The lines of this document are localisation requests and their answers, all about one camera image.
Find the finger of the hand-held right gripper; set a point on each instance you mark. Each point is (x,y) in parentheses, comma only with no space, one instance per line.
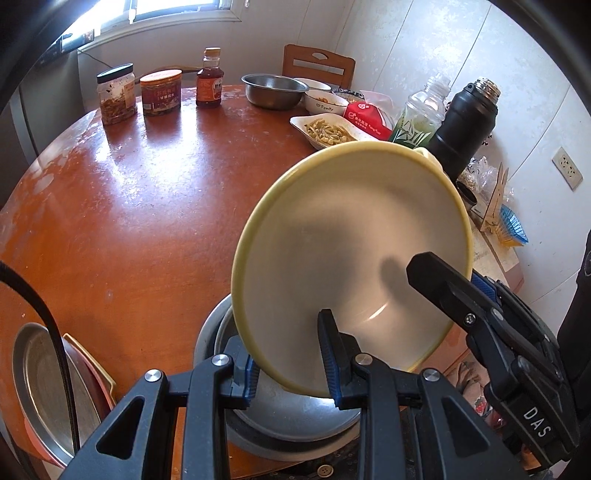
(485,284)
(443,281)

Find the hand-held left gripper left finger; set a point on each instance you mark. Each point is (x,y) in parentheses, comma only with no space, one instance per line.
(249,378)

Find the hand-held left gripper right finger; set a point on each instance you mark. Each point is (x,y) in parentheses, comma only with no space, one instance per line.
(328,364)

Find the large steel bowl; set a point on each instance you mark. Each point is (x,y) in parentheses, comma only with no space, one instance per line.
(207,337)

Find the yellow bowl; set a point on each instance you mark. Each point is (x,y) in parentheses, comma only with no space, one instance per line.
(351,221)

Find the round steel plate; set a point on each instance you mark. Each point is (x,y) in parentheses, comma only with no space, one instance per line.
(41,397)

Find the brown cardboard sheet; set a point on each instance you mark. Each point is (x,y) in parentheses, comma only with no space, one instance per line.
(503,267)

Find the wooden holder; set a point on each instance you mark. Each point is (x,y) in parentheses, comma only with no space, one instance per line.
(491,207)

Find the bag of nuts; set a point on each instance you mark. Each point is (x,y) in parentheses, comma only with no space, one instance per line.
(485,170)

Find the black thermos flask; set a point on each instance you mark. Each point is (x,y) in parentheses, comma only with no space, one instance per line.
(461,134)

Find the green label plastic bottle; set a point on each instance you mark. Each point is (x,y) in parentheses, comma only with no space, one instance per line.
(415,124)

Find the red packet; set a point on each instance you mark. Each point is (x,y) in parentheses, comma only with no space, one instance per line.
(364,117)

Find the clear plastic bag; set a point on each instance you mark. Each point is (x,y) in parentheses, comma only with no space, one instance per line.
(388,104)

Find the white plate with food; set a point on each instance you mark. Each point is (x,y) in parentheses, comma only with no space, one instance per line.
(323,129)

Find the white printed ceramic bowl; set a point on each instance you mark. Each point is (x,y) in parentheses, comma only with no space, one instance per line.
(323,104)

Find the plain white bowl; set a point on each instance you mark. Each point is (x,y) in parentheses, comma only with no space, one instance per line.
(314,84)

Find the wide steel bowl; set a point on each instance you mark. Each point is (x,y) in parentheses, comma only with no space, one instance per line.
(272,92)

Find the brown sauce bottle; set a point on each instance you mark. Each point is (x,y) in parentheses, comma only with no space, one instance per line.
(209,85)

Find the red jar with orange lid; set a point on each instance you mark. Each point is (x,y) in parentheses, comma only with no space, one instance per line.
(160,94)

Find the clear jar with black lid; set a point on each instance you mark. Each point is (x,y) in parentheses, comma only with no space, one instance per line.
(117,97)

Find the grey refrigerator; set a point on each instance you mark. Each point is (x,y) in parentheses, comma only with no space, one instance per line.
(51,106)

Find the window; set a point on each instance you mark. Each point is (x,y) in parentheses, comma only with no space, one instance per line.
(175,9)

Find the white wall socket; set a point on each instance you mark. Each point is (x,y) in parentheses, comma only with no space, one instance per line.
(568,168)

